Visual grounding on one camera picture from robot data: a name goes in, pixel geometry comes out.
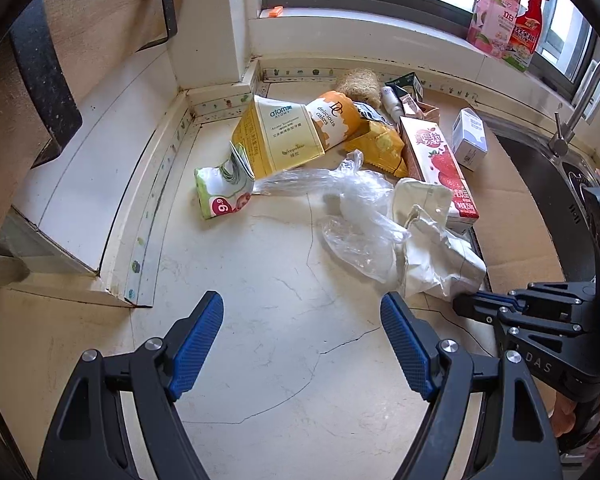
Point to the pink pump bottle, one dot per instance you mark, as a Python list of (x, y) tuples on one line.
[(495, 15)]

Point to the stainless steel sink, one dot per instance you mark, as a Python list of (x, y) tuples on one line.
[(540, 170)]

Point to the clear plastic bag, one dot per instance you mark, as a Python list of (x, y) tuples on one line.
[(360, 200)]

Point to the crumpled white paper bag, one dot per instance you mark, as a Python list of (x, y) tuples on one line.
[(430, 250)]

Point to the yellow white carton box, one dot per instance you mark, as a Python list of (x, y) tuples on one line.
[(280, 135)]

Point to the green white carton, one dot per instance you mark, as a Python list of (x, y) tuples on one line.
[(215, 190)]

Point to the brown cardboard sheet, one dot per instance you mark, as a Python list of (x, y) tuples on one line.
[(510, 210)]

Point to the red strawberry drink carton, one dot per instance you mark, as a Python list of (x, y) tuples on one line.
[(440, 165)]

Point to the metal faucet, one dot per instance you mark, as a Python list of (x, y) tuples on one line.
[(565, 130)]

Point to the yellow snack packet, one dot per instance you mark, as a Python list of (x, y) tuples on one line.
[(380, 147)]

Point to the small white box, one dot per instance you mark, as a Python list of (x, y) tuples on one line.
[(470, 140)]

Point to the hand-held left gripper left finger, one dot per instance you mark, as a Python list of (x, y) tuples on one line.
[(197, 345)]

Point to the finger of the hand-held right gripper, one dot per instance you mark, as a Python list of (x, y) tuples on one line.
[(480, 310), (545, 292)]

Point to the black metal bracket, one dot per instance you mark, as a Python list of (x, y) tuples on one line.
[(42, 75), (166, 5)]

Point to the small pink box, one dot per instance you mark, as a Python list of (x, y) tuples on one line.
[(420, 107)]

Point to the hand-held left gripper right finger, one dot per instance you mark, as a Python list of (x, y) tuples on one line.
[(405, 345)]

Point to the beige loofah scrubber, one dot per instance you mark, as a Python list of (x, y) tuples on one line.
[(357, 85)]

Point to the person's right hand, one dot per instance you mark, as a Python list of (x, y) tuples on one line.
[(565, 415)]

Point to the black white wrapper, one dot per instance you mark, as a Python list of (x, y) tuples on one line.
[(372, 112)]

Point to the red spray bottle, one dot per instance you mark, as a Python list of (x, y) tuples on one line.
[(527, 30)]

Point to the small white bottle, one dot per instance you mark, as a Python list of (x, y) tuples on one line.
[(391, 102)]

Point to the dark green box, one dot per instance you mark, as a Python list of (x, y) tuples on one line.
[(410, 85)]

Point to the orange white paper cup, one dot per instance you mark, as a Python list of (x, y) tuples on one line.
[(335, 120)]

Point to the small orange plastic piece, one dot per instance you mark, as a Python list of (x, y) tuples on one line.
[(275, 11)]

